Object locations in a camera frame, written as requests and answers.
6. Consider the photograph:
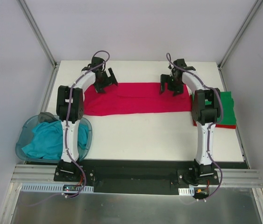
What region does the grey cloth in basket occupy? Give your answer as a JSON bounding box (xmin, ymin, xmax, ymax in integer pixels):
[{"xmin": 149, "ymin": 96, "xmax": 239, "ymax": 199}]
[{"xmin": 37, "ymin": 112, "xmax": 58, "ymax": 123}]

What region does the aluminium frame post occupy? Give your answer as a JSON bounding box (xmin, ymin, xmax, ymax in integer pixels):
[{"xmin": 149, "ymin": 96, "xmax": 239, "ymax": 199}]
[
  {"xmin": 218, "ymin": 0, "xmax": 263, "ymax": 70},
  {"xmin": 17, "ymin": 0, "xmax": 57, "ymax": 68}
]

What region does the left white cable duct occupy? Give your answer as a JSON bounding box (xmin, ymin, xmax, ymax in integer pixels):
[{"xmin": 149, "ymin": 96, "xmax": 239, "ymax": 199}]
[{"xmin": 21, "ymin": 183, "xmax": 94, "ymax": 194}]

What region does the right aluminium frame post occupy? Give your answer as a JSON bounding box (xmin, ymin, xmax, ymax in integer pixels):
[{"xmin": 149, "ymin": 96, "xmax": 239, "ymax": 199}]
[{"xmin": 218, "ymin": 0, "xmax": 263, "ymax": 70}]

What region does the translucent blue plastic basket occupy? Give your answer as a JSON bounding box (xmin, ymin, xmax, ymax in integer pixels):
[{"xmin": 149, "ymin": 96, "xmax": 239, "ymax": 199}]
[{"xmin": 15, "ymin": 116, "xmax": 92, "ymax": 163}]

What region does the folded red t shirt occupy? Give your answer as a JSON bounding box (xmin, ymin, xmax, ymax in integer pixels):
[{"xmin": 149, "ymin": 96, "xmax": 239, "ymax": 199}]
[{"xmin": 188, "ymin": 94, "xmax": 236, "ymax": 129}]

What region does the magenta t shirt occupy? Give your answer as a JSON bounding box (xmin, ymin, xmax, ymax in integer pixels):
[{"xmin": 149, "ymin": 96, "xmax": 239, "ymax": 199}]
[{"xmin": 84, "ymin": 83, "xmax": 192, "ymax": 116}]

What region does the white cable duct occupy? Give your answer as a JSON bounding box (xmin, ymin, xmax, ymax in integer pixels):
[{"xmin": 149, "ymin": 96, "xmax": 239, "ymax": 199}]
[
  {"xmin": 178, "ymin": 187, "xmax": 195, "ymax": 196},
  {"xmin": 21, "ymin": 183, "xmax": 94, "ymax": 194}
]

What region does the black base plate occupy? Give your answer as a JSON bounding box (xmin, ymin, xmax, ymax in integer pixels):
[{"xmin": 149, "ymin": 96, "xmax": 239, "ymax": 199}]
[{"xmin": 53, "ymin": 160, "xmax": 219, "ymax": 195}]

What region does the teal t shirt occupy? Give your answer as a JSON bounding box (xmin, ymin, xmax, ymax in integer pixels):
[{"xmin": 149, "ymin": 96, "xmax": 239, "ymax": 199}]
[{"xmin": 22, "ymin": 120, "xmax": 89, "ymax": 161}]

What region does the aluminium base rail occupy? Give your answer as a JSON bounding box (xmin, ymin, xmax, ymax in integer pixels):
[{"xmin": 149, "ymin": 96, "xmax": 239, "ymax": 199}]
[{"xmin": 11, "ymin": 164, "xmax": 263, "ymax": 188}]

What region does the folded green t shirt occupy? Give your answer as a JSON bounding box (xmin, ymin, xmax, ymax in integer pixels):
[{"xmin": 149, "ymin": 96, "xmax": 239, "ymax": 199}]
[{"xmin": 191, "ymin": 91, "xmax": 237, "ymax": 126}]

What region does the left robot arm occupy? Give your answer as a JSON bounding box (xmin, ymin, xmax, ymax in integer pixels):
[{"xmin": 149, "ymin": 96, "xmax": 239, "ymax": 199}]
[{"xmin": 56, "ymin": 56, "xmax": 118, "ymax": 163}]

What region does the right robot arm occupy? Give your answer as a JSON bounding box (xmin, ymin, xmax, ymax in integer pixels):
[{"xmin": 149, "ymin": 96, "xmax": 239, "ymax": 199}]
[{"xmin": 160, "ymin": 53, "xmax": 223, "ymax": 166}]

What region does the left aluminium frame post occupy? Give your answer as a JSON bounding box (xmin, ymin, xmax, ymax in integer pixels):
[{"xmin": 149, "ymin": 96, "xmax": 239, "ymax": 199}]
[{"xmin": 17, "ymin": 0, "xmax": 57, "ymax": 68}]

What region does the right white cable duct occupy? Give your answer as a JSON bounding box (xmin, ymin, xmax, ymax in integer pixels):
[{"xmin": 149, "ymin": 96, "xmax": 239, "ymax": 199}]
[{"xmin": 178, "ymin": 187, "xmax": 195, "ymax": 196}]

